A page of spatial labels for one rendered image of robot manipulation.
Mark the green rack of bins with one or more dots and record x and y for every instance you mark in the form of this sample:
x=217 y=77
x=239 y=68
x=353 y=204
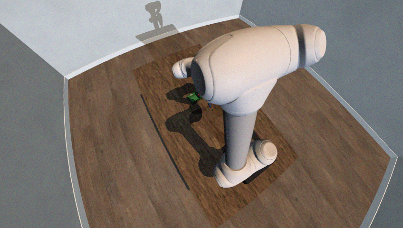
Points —
x=193 y=97

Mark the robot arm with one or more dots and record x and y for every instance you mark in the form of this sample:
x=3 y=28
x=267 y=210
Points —
x=237 y=71

